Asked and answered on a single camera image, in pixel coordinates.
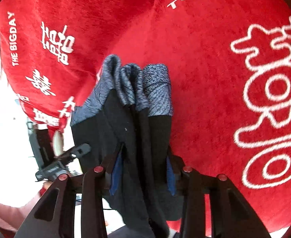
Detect black pants with blue trim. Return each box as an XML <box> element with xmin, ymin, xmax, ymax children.
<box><xmin>71</xmin><ymin>55</ymin><xmax>183</xmax><ymax>237</ymax></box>

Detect person's left hand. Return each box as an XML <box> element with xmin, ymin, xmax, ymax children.
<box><xmin>39</xmin><ymin>181</ymin><xmax>52</xmax><ymax>196</ymax></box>

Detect folded cream cloth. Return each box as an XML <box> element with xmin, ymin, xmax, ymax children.
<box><xmin>52</xmin><ymin>131</ymin><xmax>64</xmax><ymax>157</ymax></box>

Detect red bedspread with white characters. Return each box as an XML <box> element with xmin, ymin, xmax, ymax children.
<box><xmin>0</xmin><ymin>0</ymin><xmax>291</xmax><ymax>232</ymax></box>

